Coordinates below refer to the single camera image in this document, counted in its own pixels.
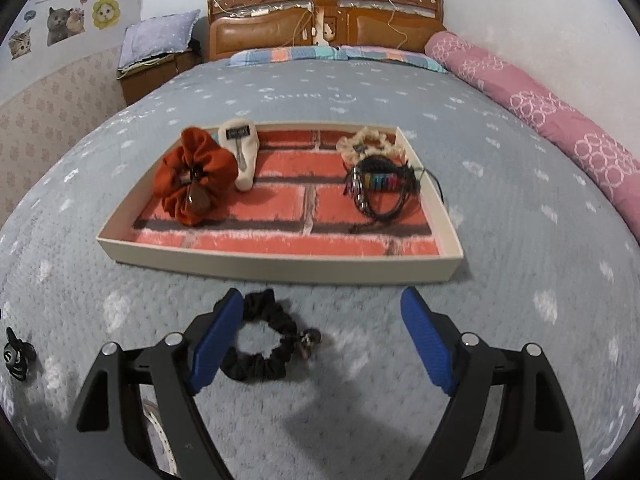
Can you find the grey and orange cats sticker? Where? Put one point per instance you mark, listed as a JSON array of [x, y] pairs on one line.
[[65, 25]]

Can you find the orange fabric scrunchie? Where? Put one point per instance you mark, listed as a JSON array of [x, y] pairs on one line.
[[190, 175]]

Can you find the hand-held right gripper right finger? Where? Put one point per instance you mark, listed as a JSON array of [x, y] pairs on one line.
[[425, 340]]

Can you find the cream satin scrunchie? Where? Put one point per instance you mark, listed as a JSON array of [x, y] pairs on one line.
[[350, 141]]

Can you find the beige fluffy hair clip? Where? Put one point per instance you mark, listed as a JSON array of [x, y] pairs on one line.
[[240, 170]]

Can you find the tabby cat wall sticker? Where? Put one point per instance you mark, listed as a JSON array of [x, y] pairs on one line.
[[21, 44]]

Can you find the blue dotted cushion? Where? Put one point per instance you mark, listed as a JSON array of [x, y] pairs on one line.
[[155, 35]]

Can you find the black scrunchie with charm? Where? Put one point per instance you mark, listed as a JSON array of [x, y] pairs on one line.
[[265, 365]]

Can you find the wooden bed headboard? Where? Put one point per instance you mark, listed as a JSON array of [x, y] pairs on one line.
[[260, 30]]

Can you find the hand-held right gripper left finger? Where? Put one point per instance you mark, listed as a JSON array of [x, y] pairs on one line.
[[212, 345]]

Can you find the grey heart-print blanket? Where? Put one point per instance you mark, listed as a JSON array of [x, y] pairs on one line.
[[320, 90]]

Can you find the sunflower cat wall sticker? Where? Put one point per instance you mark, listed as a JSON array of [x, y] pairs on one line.
[[106, 12]]

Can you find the pink patterned bolster pillow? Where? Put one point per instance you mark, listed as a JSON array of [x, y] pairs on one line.
[[530, 95]]

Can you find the white braided band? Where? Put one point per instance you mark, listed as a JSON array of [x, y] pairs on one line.
[[162, 435]]

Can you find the wooden nightstand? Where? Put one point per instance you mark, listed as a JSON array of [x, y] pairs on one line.
[[150, 85]]

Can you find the black hair claw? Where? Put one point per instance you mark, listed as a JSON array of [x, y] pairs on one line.
[[17, 355]]

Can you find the cream tray with brick lining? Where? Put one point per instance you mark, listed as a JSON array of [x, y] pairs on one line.
[[280, 200]]

